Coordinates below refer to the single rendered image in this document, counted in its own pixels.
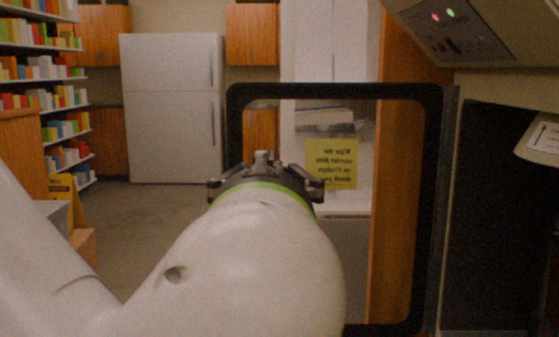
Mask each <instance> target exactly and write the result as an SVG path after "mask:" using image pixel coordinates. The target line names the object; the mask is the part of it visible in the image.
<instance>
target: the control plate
mask: <svg viewBox="0 0 559 337"><path fill-rule="evenodd" d="M446 8H449V9H451V10H452V11H453V13H454V17H452V16H450V15H449V14H448V13H447V11H446ZM432 14H435V15H436V16H437V17H438V18H439V20H440V21H439V22H438V21H437V20H435V19H434V17H433V15H432ZM398 16H399V17H400V18H401V19H402V21H403V22H404V23H405V24H406V25H408V26H409V28H410V29H411V30H412V31H413V32H414V33H415V34H416V36H417V37H418V38H419V39H420V40H421V41H422V42H423V44H424V45H425V46H426V47H427V48H428V49H429V50H430V52H431V53H432V54H433V55H434V56H435V57H436V58H437V60H438V61H439V62H465V61H491V60H499V61H516V60H517V59H516V58H515V57H514V55H513V54H512V53H511V52H510V51H509V50H508V48H507V47H506V46H505V45H504V43H503V42H502V41H501V40H500V39H499V37H498V36H497V35H496V34H495V33H494V32H493V30H492V29H491V28H490V27H489V25H488V24H487V23H486V22H485V21H484V20H483V19H482V18H481V17H480V16H479V14H478V13H477V12H476V11H475V10H474V8H473V7H472V6H471V5H470V4H469V2H468V1H467V0H426V1H424V2H421V3H419V4H417V5H415V6H413V7H411V8H408V9H406V10H404V11H402V12H400V13H398ZM447 37H449V39H450V40H451V41H452V42H453V43H454V44H456V46H457V47H458V48H459V49H460V50H461V52H462V53H456V52H454V50H453V49H452V48H451V47H450V46H449V45H448V43H447V42H446V41H445V40H444V39H443V38H447ZM478 37H481V38H483V39H484V41H485V45H484V44H482V43H481V44H480V45H478V44H477V42H478ZM468 38H469V39H471V40H472V41H473V42H474V43H475V44H474V46H472V45H470V46H469V47H467V46H466V43H467V39H468ZM458 40H460V41H462V43H463V44H464V47H462V46H460V47H459V46H458ZM438 42H440V43H442V44H443V45H444V46H445V47H446V49H447V51H446V52H442V51H440V50H439V49H438V48H437V46H436V44H437V43H438ZM431 45H433V46H435V48H436V49H437V51H435V50H433V49H432V47H431Z"/></svg>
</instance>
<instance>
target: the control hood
mask: <svg viewBox="0 0 559 337"><path fill-rule="evenodd" d="M377 1H378V2H379V3H380V4H381V5H382V7H383V8H384V9H385V10H387V12H388V13H389V14H390V15H391V17H392V18H393V19H394V20H395V21H397V22H398V23H399V24H400V25H401V26H402V27H403V28H404V30H405V31H406V32H407V33H408V34H409V35H410V36H411V37H412V39H413V40H414V41H415V42H416V43H417V44H418V45H419V47H420V48H421V49H422V50H423V51H424V52H425V53H426V55H427V56H428V57H429V58H430V59H431V60H432V61H433V62H434V64H435V65H436V66H439V67H526V68H559V0H467V1H468V2H469V4H470V5H471V6H472V7H473V8H474V10H475V11H476V12H477V13H478V14H479V16H480V17H481V18H482V19H483V20H484V21H485V22H486V23H487V24H488V25H489V27H490V28H491V29H492V30H493V32H494V33H495V34H496V35H497V36H498V37H499V39H500V40H501V41H502V42H503V43H504V45H505V46H506V47H507V48H508V50H509V51H510V52H511V53H512V54H513V55H514V57H515V58H516V59H517V60H516V61H499V60H491V61H465V62H439V61H438V60H437V58H436V57H435V56H434V55H433V54H432V53H431V52H430V50H429V49H428V48H427V47H426V46H425V45H424V44H423V42H422V41H421V40H420V39H419V38H418V37H417V36H416V34H415V33H414V32H413V31H412V30H411V29H410V28H409V26H408V25H406V24H405V23H404V22H403V21H402V19H401V18H400V17H399V16H398V13H400V12H402V11H404V10H406V9H408V8H411V7H413V6H415V5H417V4H419V3H421V2H424V1H426V0H377Z"/></svg>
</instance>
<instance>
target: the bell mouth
mask: <svg viewBox="0 0 559 337"><path fill-rule="evenodd" d="M513 151H514V153H515V154H516V155H517V156H519V157H521V158H524V159H526V160H529V161H531V162H535V163H538V164H541V165H546V166H550V167H555V168H559V114H556V113H550V112H545V111H539V112H538V114H537V116H536V117H535V119H534V120H533V122H532V123H531V124H530V125H529V127H528V130H527V131H526V133H525V134H524V136H523V137H522V139H521V141H520V142H519V143H518V144H517V146H516V147H515V149H514V150H513Z"/></svg>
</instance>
